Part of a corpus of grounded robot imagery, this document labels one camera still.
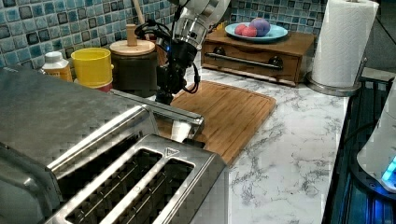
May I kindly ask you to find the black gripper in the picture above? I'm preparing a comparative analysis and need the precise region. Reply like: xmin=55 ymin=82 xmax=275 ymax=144
xmin=155 ymin=38 xmax=197 ymax=105

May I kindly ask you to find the glass oven door with handle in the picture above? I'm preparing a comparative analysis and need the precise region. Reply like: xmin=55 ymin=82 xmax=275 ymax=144
xmin=110 ymin=90 xmax=205 ymax=142

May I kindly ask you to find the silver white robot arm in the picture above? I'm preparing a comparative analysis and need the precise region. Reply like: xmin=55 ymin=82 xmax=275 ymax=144
xmin=155 ymin=0 xmax=232 ymax=105

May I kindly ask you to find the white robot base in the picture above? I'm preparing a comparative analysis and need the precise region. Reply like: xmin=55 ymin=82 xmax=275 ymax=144
xmin=357 ymin=81 xmax=396 ymax=193

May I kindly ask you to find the stainless steel toaster oven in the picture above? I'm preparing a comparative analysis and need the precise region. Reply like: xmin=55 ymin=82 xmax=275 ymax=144
xmin=0 ymin=65 xmax=158 ymax=224

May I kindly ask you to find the brown wooden utensil cup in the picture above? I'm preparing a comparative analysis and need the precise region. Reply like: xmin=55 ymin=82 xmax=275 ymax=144
xmin=146 ymin=34 xmax=167 ymax=67

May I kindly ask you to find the black canister with wooden lid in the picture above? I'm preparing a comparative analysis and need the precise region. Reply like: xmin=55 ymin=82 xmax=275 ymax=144
xmin=109 ymin=24 xmax=158 ymax=97

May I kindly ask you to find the red cup under yellow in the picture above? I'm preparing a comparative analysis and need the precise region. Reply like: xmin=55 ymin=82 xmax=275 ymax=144
xmin=73 ymin=77 xmax=114 ymax=93

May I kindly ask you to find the bamboo cutting board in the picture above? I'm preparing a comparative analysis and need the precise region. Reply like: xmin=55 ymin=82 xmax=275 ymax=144
xmin=171 ymin=80 xmax=276 ymax=165

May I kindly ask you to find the yellow plastic cup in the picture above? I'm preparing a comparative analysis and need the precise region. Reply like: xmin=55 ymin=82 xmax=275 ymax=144
xmin=71 ymin=48 xmax=113 ymax=88

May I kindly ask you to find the stainless steel two-slot toaster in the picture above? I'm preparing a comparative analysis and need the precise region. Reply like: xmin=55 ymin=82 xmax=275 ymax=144
xmin=45 ymin=134 xmax=228 ymax=224

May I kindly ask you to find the yellow cereal box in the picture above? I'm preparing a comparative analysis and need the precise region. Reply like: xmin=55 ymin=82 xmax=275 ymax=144
xmin=215 ymin=21 xmax=225 ymax=31

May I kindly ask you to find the pink toy fruit left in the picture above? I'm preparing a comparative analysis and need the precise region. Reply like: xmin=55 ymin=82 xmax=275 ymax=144
xmin=234 ymin=24 xmax=247 ymax=35

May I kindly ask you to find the pink toy fruit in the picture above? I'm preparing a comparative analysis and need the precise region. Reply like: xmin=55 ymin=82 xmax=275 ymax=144
xmin=242 ymin=27 xmax=257 ymax=37
xmin=234 ymin=24 xmax=247 ymax=35

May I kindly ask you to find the pink toy fruit right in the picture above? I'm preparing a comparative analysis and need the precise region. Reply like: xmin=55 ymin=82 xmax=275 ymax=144
xmin=242 ymin=27 xmax=257 ymax=37

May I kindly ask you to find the white cap spice bottle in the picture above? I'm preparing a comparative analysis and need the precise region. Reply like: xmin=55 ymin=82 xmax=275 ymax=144
xmin=42 ymin=51 xmax=73 ymax=82

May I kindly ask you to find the purple toy fruit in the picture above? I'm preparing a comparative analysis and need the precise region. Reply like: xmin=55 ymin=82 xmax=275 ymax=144
xmin=249 ymin=18 xmax=271 ymax=37

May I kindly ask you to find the light blue plate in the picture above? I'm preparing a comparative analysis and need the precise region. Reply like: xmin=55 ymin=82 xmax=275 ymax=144
xmin=225 ymin=22 xmax=288 ymax=43

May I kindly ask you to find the wooden drawer box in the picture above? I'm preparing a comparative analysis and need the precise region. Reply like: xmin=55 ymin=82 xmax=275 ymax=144
xmin=201 ymin=30 xmax=315 ymax=87

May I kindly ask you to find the metal paper towel holder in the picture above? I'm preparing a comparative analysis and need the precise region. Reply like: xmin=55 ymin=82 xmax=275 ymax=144
xmin=305 ymin=57 xmax=368 ymax=97

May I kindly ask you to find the white paper towel roll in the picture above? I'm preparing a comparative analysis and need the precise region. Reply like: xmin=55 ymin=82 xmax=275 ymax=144
xmin=312 ymin=0 xmax=379 ymax=88

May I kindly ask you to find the wooden spoon handle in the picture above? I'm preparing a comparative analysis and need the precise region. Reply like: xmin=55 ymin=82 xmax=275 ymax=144
xmin=132 ymin=0 xmax=150 ymax=40

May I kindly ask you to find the black cable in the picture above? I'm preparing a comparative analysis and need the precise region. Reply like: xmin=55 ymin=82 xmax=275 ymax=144
xmin=343 ymin=123 xmax=377 ymax=145

